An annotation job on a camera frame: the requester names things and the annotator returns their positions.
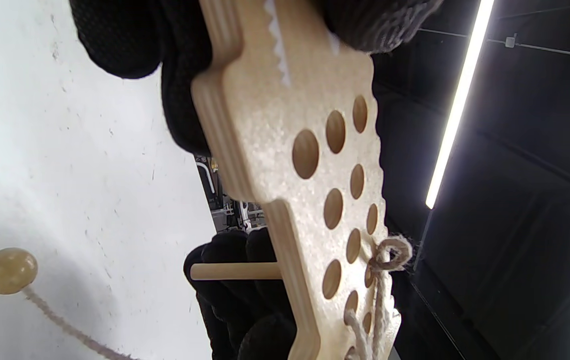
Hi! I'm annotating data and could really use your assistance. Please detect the wooden lacing needle stick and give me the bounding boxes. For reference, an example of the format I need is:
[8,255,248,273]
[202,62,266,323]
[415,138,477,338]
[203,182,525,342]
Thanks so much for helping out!
[190,262,283,281]

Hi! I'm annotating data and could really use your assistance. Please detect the wooden crocodile lacing toy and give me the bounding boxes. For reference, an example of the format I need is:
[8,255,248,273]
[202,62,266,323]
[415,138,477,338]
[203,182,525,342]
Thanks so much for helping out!
[191,0,413,360]

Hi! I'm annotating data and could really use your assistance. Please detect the round wooden bead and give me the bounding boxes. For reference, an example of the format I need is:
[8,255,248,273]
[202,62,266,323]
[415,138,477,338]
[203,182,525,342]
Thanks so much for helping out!
[0,247,39,296]

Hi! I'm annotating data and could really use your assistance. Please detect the long white ceiling light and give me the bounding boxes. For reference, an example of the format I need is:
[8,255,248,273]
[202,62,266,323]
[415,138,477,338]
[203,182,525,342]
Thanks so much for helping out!
[425,0,495,210]

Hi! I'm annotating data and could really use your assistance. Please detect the beige lacing rope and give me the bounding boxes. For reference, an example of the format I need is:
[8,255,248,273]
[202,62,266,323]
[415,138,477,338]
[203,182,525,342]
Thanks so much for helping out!
[22,234,413,360]

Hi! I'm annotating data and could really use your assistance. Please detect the person's left hand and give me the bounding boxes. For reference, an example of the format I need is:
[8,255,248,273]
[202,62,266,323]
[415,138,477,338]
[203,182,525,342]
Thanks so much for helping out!
[67,0,445,156]

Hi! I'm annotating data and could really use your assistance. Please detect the person's right hand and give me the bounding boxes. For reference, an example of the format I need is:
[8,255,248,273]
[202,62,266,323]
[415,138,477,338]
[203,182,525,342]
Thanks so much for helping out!
[183,227,298,360]

